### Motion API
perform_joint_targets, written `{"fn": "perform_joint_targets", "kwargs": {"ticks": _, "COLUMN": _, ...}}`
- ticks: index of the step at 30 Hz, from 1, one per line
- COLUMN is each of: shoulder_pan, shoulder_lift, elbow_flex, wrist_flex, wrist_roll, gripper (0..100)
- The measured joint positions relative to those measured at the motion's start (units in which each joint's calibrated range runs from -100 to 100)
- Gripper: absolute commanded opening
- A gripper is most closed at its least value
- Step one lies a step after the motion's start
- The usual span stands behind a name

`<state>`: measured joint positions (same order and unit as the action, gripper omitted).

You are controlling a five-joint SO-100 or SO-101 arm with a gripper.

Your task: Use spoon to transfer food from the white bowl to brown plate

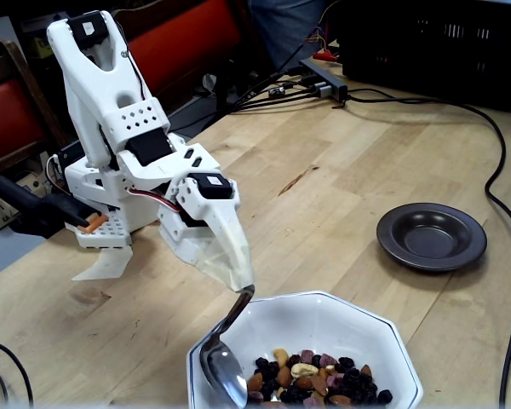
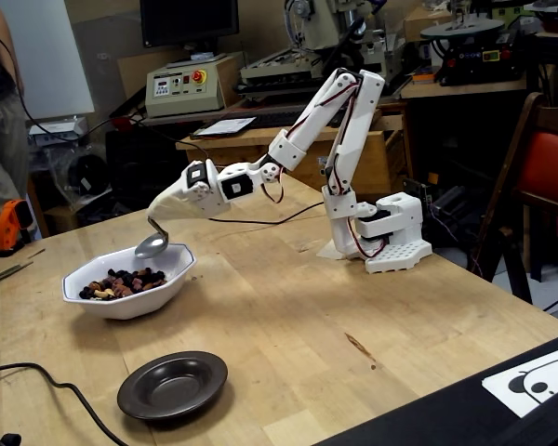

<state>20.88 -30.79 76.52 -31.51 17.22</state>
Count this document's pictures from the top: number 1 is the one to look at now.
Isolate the white printed carton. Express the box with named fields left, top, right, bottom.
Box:
left=0, top=170, right=42, bottom=242

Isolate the black usb cable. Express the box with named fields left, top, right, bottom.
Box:
left=233, top=84, right=323, bottom=117

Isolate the brown plate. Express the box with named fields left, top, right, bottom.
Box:
left=376, top=202, right=489, bottom=273

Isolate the white octagonal bowl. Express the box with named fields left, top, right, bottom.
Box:
left=186, top=290, right=425, bottom=409

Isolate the beige masking tape wrap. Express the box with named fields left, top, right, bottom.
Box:
left=195, top=212, right=256, bottom=293

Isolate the wooden chair red cushion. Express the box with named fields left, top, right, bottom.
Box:
left=0, top=40, right=69, bottom=180
left=110, top=0, right=256, bottom=116

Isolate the black cable loop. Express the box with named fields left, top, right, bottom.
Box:
left=0, top=336, right=34, bottom=408

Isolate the grey usb hub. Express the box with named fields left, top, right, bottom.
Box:
left=299, top=57, right=349, bottom=102

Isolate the translucent tape sheet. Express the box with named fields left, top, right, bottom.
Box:
left=71, top=245, right=134, bottom=282

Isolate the person in blue jeans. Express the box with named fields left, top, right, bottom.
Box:
left=243, top=0, right=324, bottom=72

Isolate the metal spoon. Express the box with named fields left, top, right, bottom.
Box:
left=198, top=284, right=256, bottom=409

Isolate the black plastic crate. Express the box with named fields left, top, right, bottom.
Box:
left=336, top=0, right=511, bottom=114

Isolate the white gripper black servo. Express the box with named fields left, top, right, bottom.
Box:
left=158, top=172, right=256, bottom=291

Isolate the yellow green box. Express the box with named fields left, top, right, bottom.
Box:
left=32, top=33, right=55, bottom=60

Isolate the trail mix pile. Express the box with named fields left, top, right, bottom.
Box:
left=245, top=348, right=393, bottom=408

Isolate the black clamp orange pad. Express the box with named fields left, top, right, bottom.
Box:
left=0, top=174, right=110, bottom=239

